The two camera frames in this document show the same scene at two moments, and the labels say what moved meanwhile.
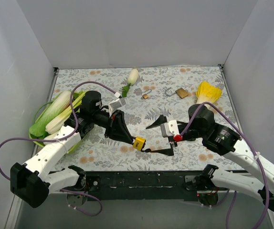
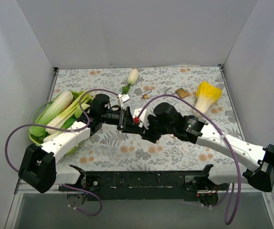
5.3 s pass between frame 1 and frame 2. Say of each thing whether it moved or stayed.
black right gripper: moved
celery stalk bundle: stayed
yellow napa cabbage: stayed
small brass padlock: stayed
